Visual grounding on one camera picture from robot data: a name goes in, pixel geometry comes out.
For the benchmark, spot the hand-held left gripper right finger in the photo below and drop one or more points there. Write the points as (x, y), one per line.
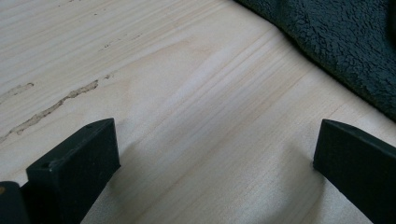
(361, 168)

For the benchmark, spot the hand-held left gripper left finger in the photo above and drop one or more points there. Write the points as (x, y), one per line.
(74, 174)

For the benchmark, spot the yellow and black cloth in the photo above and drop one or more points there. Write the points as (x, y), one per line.
(336, 37)

